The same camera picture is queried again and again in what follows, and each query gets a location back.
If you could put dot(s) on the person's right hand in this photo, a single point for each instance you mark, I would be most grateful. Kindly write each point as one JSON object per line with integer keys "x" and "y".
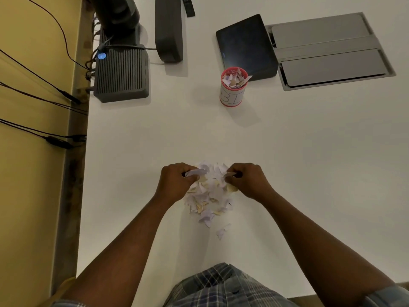
{"x": 251, "y": 183}

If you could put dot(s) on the person's left hand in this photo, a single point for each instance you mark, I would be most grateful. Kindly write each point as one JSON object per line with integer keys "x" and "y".
{"x": 174, "y": 183}

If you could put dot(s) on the person's left fingers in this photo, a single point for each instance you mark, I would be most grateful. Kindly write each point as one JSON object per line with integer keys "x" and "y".
{"x": 190, "y": 177}

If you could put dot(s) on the person's right fingers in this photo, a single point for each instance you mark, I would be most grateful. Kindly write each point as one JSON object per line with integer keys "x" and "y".
{"x": 232, "y": 178}

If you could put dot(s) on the pile of torn paper scraps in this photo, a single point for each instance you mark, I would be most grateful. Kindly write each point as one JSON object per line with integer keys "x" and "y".
{"x": 211, "y": 193}

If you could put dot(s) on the person's left forearm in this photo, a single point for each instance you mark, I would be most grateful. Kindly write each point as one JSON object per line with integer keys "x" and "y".
{"x": 118, "y": 252}

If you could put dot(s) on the person's right forearm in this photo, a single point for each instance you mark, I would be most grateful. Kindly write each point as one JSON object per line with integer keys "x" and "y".
{"x": 322, "y": 249}

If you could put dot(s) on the black monitor arm base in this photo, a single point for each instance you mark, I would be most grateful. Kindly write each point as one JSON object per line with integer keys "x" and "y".
{"x": 116, "y": 19}

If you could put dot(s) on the single torn paper scrap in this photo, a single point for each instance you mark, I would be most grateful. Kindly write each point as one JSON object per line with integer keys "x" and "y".
{"x": 221, "y": 232}

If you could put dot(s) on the red-rimmed white paper cup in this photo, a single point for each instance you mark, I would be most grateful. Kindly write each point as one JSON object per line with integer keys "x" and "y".
{"x": 232, "y": 89}

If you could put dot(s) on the paper scraps in cup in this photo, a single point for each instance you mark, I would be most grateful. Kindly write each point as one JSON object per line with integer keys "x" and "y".
{"x": 235, "y": 78}

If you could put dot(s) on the plaid shirt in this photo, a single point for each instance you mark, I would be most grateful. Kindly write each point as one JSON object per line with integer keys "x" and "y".
{"x": 223, "y": 290}

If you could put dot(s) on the dark grey ribbed router box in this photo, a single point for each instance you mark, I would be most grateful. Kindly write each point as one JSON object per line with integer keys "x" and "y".
{"x": 123, "y": 75}

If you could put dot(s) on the black tablet device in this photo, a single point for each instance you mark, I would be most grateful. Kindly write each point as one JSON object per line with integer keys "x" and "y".
{"x": 247, "y": 47}

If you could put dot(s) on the dark grey monitor stand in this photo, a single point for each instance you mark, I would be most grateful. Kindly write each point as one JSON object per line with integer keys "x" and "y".
{"x": 168, "y": 28}

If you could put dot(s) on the black remote control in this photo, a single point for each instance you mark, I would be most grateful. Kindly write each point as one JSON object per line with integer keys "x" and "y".
{"x": 188, "y": 5}

